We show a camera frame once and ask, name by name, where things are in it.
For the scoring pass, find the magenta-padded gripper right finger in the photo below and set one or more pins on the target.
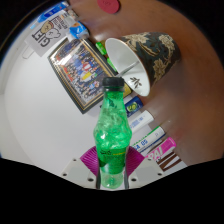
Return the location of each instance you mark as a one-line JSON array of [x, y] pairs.
[[146, 172]]

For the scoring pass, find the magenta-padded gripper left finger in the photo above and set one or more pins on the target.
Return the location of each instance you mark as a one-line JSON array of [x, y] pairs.
[[78, 173]]

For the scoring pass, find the green plastic drink bottle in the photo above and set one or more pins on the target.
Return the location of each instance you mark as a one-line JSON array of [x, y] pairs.
[[111, 140]]

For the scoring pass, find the pink and white tube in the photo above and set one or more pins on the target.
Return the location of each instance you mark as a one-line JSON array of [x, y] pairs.
[[163, 148]]

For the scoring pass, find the white and green tube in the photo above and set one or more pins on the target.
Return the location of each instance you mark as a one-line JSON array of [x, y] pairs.
[[150, 138]]

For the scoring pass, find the white bottle with blue cap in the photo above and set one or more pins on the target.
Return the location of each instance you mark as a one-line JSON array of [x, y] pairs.
[[141, 120]]

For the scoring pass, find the dark blue pump bottle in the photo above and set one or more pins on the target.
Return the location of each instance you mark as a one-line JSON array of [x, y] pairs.
[[134, 106]]

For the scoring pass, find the framed group photo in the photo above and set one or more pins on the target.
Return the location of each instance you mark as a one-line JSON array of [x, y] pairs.
[[80, 71]]

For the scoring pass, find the white spoon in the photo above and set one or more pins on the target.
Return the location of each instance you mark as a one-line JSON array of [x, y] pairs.
[[128, 68]]

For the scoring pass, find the small green packet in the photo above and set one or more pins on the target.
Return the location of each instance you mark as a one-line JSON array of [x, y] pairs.
[[111, 64], [101, 48]]

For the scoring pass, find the dark floral paper cup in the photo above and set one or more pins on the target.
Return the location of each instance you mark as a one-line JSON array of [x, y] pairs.
[[156, 53]]

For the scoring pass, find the blue tissue pack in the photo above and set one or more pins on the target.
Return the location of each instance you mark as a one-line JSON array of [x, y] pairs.
[[79, 30]]

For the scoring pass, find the white paper gift bag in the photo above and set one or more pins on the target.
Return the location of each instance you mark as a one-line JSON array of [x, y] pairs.
[[50, 33]]

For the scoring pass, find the blue detergent bottle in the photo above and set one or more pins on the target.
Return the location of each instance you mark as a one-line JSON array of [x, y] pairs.
[[51, 11]]

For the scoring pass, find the flat round red coaster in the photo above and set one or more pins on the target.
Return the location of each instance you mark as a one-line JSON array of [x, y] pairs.
[[108, 5]]

